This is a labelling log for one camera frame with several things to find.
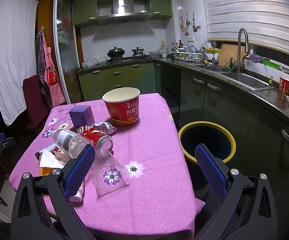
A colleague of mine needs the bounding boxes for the black wok with lid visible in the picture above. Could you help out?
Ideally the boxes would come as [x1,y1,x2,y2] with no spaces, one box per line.
[107,47,125,59]

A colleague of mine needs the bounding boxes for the purple cardboard box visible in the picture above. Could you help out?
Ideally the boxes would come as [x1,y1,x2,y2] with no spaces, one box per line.
[69,105,95,128]

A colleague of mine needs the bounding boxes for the white snack wrapper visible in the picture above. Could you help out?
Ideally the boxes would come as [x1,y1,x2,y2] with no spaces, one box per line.
[92,122,117,135]

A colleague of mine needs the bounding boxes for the steel range hood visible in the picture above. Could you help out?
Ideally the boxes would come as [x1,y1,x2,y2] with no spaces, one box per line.
[97,0,153,25]

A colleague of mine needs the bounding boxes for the steel kitchen faucet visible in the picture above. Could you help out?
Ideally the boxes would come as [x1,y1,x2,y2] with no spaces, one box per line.
[233,28,251,74]

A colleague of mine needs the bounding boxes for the white dish rack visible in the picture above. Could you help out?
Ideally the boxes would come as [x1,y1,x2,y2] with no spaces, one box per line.
[171,46,204,62]

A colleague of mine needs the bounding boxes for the small steel pot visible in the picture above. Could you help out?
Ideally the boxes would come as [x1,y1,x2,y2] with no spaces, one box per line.
[132,47,144,56]

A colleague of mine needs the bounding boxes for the steel sink basin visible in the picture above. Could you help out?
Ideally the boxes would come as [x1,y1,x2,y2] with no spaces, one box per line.
[220,72,273,92]

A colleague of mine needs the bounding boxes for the wooden cutting board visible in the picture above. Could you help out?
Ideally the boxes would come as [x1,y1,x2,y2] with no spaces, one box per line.
[218,43,238,67]

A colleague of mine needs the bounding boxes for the green plant by sink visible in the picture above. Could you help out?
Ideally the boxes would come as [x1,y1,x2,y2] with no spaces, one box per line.
[223,57,237,73]

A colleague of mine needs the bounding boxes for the white window blind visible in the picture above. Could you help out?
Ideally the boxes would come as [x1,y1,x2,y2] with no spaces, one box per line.
[204,0,289,54]

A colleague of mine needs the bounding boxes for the oil bottle yellow cap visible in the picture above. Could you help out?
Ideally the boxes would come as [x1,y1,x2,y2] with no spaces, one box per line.
[159,40,167,54]

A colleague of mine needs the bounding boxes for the white hanging curtain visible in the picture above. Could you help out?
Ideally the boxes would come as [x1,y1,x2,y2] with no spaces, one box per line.
[0,0,38,126]

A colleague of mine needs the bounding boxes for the dark green counter cabinets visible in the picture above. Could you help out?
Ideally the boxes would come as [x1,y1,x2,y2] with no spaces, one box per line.
[154,59,289,239]

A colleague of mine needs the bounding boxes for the pink floral tablecloth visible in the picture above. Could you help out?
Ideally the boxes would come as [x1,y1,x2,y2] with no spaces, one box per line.
[8,93,205,237]

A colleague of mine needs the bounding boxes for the white paper napkin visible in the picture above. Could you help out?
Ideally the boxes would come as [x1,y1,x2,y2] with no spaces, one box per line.
[39,149,68,168]

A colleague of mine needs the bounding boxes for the pink hanging apron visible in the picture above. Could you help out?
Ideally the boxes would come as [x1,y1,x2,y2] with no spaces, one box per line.
[37,27,66,108]

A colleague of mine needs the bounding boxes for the dark red chair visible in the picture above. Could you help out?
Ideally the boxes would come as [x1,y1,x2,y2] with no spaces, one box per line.
[23,74,49,129]

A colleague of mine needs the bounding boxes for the clear plastic cup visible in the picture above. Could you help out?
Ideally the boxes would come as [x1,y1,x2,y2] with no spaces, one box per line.
[91,150,129,197]

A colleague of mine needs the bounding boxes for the clear plastic water bottle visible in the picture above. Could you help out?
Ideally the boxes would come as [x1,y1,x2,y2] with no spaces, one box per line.
[52,129,93,159]

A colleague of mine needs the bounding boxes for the yellow rimmed black trash bin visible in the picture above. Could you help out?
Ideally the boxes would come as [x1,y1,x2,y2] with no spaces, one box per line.
[178,121,237,165]

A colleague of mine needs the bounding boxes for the green lower cabinets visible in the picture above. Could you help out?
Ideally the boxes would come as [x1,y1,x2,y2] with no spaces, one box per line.
[78,62,156,101]

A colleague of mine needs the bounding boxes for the red soda can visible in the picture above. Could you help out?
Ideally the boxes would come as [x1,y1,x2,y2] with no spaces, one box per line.
[77,126,113,153]

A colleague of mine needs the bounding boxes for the glass sliding door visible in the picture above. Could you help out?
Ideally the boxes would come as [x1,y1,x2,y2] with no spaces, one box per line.
[52,0,83,104]

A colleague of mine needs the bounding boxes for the white supplement bottle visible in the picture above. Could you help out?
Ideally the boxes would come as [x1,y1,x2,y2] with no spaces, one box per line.
[69,182,84,203]

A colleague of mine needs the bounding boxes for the red instant noodle bucket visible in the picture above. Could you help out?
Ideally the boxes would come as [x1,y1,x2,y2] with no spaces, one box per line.
[102,87,140,126]

